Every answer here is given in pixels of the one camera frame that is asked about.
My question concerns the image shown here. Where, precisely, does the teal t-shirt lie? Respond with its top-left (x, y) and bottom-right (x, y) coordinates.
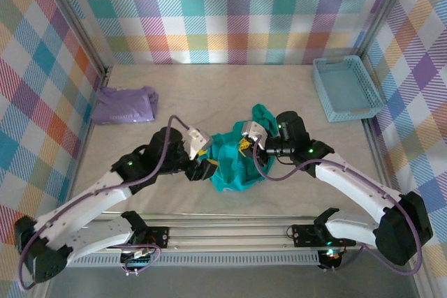
top-left (208, 103), bottom-right (280, 193)

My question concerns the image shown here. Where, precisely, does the folded purple t-shirt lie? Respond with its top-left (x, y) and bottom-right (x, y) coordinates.
top-left (91, 84), bottom-right (160, 126)

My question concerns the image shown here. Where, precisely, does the light blue plastic basket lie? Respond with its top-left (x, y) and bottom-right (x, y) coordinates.
top-left (312, 56), bottom-right (385, 124)

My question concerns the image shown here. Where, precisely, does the left controller board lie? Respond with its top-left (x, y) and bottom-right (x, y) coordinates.
top-left (120, 247), bottom-right (156, 276)

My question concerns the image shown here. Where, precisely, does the right controller board with LED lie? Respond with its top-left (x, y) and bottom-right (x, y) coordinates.
top-left (319, 248), bottom-right (345, 271)

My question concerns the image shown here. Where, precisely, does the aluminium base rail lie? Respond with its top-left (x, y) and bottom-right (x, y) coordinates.
top-left (85, 211), bottom-right (425, 253)

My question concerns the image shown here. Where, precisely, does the aluminium left side rail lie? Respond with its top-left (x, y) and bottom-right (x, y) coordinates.
top-left (71, 67), bottom-right (112, 201)

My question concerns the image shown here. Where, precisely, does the aluminium right side rail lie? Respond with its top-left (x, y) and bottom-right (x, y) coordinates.
top-left (362, 118), bottom-right (401, 201)

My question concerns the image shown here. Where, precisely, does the grey slotted cable duct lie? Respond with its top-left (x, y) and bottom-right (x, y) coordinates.
top-left (68, 251), bottom-right (321, 268)

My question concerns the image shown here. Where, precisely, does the aluminium right frame post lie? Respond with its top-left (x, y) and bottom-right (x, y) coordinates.
top-left (354, 0), bottom-right (418, 60)

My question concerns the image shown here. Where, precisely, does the aluminium frame post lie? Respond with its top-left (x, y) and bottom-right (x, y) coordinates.
top-left (354, 0), bottom-right (418, 60)
top-left (36, 0), bottom-right (113, 81)

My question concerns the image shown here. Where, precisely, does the aluminium left frame post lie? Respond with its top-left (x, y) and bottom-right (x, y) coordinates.
top-left (36, 0), bottom-right (113, 81)

